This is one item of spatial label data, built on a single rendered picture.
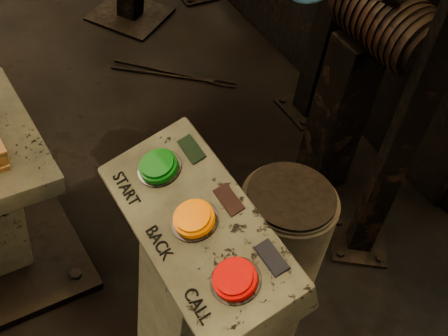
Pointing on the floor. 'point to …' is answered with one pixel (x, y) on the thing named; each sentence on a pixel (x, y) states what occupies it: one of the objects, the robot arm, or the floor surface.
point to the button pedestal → (201, 249)
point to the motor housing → (359, 76)
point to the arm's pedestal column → (41, 263)
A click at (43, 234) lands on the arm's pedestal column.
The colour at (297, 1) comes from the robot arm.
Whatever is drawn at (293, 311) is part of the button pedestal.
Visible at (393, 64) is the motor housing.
